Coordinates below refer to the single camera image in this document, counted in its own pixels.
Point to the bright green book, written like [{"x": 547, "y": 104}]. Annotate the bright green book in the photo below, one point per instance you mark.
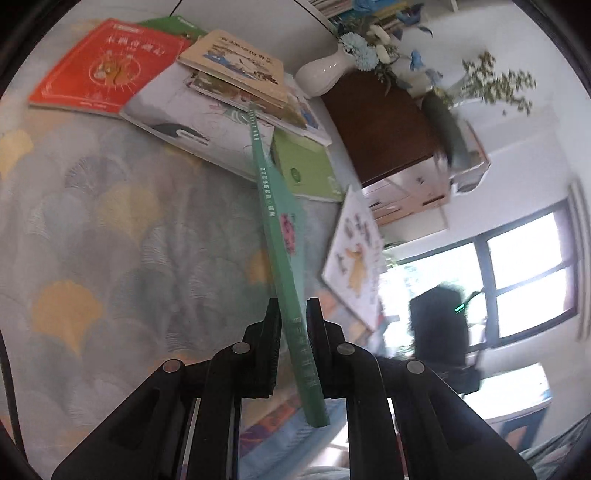
[{"x": 184, "y": 26}]

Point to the fan-patterned tablecloth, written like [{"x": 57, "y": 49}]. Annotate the fan-patterned tablecloth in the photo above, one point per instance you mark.
[{"x": 92, "y": 230}]

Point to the white book with whale print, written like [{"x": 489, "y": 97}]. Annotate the white book with whale print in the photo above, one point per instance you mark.
[{"x": 194, "y": 115}]

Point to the row of white and blue books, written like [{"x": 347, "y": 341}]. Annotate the row of white and blue books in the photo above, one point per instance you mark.
[{"x": 351, "y": 7}]

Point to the black framed window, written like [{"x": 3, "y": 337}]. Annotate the black framed window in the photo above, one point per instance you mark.
[{"x": 521, "y": 258}]

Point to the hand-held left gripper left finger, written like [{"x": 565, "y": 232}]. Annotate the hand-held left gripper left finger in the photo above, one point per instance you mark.
[{"x": 272, "y": 350}]

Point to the teal green book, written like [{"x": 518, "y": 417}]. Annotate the teal green book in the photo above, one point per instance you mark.
[{"x": 281, "y": 258}]

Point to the white book yellow-robed figure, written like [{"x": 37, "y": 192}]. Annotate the white book yellow-robed figure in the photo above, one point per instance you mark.
[{"x": 355, "y": 258}]

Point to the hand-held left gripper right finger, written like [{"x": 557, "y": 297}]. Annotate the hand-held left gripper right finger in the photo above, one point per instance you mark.
[{"x": 318, "y": 355}]

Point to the red book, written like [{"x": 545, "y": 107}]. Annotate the red book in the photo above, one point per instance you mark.
[{"x": 106, "y": 69}]

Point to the beige picture book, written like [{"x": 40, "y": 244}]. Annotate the beige picture book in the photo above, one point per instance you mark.
[{"x": 231, "y": 64}]

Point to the dark green vase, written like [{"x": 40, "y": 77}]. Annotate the dark green vase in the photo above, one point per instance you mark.
[{"x": 445, "y": 124}]

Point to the blue and yellow illustrated book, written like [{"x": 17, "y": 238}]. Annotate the blue and yellow illustrated book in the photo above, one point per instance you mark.
[{"x": 300, "y": 117}]

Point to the white side table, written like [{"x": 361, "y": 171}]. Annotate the white side table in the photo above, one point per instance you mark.
[{"x": 517, "y": 392}]

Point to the green leafy sprigs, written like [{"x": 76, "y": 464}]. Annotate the green leafy sprigs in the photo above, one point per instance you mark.
[{"x": 489, "y": 83}]

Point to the brown wooden cabinet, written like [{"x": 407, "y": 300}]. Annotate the brown wooden cabinet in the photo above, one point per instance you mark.
[{"x": 383, "y": 129}]

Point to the white vase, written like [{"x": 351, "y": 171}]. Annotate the white vase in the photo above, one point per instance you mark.
[{"x": 323, "y": 71}]

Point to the blue artificial flowers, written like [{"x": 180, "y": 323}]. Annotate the blue artificial flowers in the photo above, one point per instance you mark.
[{"x": 364, "y": 50}]

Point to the light green book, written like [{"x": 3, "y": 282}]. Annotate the light green book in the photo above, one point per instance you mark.
[{"x": 304, "y": 168}]

